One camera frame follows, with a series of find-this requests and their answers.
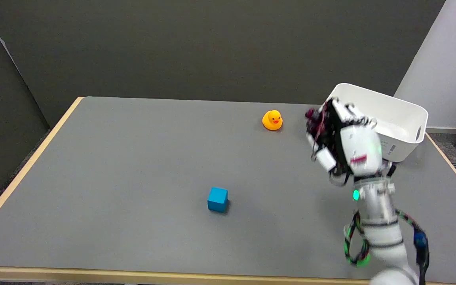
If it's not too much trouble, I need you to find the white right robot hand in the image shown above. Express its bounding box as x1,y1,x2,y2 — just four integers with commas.
306,98,395,186

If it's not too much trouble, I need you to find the white plastic box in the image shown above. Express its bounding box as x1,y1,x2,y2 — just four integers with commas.
325,83,429,163

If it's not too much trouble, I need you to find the yellow rubber duck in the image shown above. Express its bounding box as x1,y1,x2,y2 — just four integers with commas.
262,110,283,131

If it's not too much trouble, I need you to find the blue cube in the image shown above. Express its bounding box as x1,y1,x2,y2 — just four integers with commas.
207,187,228,213

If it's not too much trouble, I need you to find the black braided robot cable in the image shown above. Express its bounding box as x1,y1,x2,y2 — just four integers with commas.
344,209,430,285

